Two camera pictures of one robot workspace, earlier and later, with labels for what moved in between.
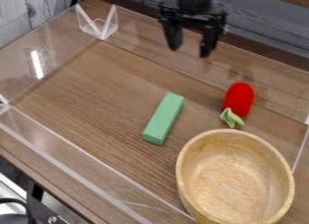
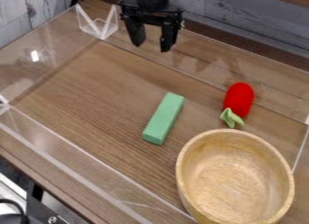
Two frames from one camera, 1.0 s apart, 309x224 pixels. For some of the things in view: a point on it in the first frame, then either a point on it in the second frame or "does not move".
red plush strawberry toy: x=239 y=102 does not move
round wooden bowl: x=235 y=179 does not move
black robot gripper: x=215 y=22 → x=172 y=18
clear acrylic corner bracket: x=99 y=28 does not move
